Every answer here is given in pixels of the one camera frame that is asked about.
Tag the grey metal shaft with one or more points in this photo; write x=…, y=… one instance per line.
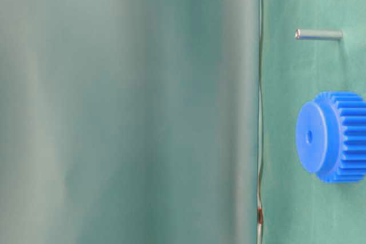
x=311, y=34

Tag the green backdrop curtain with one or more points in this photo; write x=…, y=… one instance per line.
x=129, y=121

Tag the green cloth mat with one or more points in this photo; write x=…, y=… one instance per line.
x=297, y=206

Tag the blue plastic gear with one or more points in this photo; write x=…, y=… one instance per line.
x=330, y=137

